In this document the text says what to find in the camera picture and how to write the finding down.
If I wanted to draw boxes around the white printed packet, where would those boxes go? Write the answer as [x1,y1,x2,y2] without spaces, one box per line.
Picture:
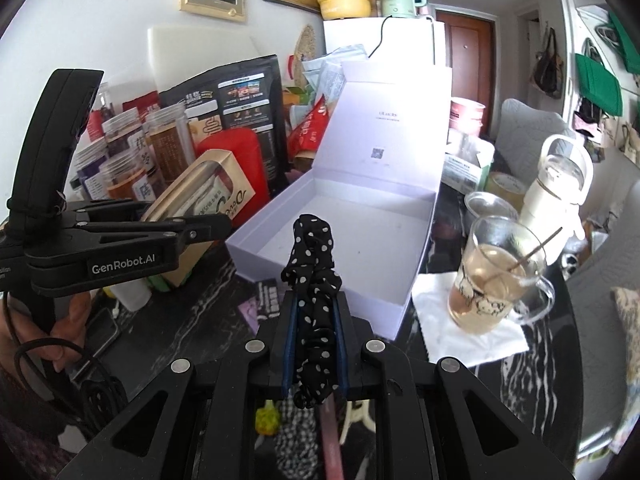
[300,45,368,106]

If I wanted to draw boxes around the thin stirring stick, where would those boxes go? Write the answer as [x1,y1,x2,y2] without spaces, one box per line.
[500,226,563,273]

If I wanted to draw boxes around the cream hair claw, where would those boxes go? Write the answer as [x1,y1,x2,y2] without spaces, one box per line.
[340,400,376,443]

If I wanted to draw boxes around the person's left hand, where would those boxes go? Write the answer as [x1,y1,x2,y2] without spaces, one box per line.
[47,289,96,363]

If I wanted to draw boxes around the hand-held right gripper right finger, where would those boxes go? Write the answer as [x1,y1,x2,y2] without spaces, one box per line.
[332,290,576,480]

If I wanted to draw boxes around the white glass teapot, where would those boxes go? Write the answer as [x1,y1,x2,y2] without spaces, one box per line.
[517,134,594,261]

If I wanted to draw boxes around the kraft window box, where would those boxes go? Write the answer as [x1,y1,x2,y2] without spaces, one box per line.
[140,150,257,288]

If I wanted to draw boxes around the black phone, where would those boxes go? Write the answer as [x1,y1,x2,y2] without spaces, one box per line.
[75,307,123,361]

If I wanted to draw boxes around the pink bar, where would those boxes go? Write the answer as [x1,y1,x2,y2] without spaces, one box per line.
[317,395,346,480]

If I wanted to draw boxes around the white green carton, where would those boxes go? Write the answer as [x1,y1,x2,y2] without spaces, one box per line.
[440,132,496,193]

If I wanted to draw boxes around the red snack packet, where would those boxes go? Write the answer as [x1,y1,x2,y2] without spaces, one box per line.
[287,95,333,161]

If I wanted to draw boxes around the yellow green hair tie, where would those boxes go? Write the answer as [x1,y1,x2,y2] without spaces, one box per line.
[255,401,278,435]

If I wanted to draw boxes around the red canister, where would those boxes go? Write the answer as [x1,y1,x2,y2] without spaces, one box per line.
[196,127,271,223]

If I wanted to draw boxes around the black kettle cable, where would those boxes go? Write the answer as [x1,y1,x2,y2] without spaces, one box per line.
[367,16,436,61]

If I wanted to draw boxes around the white fridge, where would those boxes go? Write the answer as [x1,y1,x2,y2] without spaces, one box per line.
[322,16,447,68]

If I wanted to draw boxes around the black polka dot scrunchie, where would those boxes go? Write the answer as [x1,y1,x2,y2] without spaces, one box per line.
[280,214,343,409]

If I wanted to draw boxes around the clear jar purple label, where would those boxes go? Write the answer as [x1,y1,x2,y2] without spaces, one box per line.
[70,142,108,201]

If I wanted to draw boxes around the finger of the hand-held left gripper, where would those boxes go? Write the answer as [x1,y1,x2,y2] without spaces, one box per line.
[75,212,234,261]
[64,198,157,221]

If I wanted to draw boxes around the brown door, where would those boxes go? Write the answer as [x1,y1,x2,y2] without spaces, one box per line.
[435,9,496,133]

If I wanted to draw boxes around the white hinged gift box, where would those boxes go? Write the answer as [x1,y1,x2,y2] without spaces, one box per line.
[225,60,453,340]

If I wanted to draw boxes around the white napkin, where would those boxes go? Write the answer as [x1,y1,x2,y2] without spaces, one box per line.
[411,272,530,365]

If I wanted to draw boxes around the clear jar dark contents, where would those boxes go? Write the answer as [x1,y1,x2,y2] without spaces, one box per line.
[102,109,146,158]

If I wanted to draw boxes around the black white checked scrunchie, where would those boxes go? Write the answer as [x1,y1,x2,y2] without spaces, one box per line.
[274,400,321,480]

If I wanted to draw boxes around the tall clear jar brown contents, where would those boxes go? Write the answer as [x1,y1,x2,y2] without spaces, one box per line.
[145,102,196,186]

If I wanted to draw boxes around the grey leaf-pattern cushion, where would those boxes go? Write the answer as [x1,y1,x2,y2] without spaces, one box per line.
[492,97,566,176]

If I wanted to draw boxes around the green tote bag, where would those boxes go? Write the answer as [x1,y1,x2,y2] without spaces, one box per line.
[607,10,640,76]
[574,52,623,118]

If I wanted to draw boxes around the black printed pouch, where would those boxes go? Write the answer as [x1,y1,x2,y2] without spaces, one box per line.
[159,55,291,196]

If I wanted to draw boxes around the dark hanging bag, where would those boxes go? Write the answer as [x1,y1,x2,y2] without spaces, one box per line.
[532,27,566,100]

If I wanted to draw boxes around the clear plastic cup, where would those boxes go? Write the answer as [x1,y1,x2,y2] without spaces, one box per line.
[464,191,521,233]

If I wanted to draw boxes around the woven straw fan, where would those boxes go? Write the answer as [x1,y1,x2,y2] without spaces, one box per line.
[291,25,325,91]

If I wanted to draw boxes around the purple printed box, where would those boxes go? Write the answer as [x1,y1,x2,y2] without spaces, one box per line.
[239,277,293,336]

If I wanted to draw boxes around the white board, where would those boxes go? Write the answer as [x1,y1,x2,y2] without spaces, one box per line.
[146,25,273,93]

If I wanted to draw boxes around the pink paper cup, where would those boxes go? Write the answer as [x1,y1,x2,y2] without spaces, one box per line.
[449,97,487,136]

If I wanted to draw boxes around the grey sofa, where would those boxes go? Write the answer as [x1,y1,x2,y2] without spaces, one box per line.
[565,240,640,411]

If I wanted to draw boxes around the clear jar orange-brown contents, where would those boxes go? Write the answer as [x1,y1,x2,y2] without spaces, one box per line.
[98,151,151,201]

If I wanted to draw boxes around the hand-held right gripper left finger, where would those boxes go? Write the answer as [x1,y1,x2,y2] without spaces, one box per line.
[55,292,301,480]

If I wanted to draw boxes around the floral pillow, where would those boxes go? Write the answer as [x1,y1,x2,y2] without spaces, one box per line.
[611,287,640,356]

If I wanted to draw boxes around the glass mug with tea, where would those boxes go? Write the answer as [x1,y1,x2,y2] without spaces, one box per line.
[446,215,557,336]

